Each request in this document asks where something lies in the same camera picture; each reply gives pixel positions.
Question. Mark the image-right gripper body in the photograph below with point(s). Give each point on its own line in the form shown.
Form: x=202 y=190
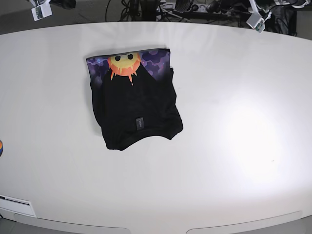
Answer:
x=268 y=5

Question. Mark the black T-shirt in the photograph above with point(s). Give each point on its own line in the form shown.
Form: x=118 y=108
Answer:
x=133 y=96

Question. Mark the white power strip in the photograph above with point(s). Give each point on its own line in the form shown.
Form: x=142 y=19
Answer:
x=211 y=8

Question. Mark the orange blue sticker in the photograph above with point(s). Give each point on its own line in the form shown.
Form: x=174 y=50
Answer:
x=1 y=147

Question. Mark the white label sticker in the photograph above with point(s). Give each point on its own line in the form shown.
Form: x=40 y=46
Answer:
x=17 y=206

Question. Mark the image-right white wrist camera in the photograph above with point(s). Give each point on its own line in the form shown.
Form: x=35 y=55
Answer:
x=256 y=22

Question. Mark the image-left white wrist camera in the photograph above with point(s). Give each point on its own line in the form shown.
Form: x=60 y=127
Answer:
x=41 y=11

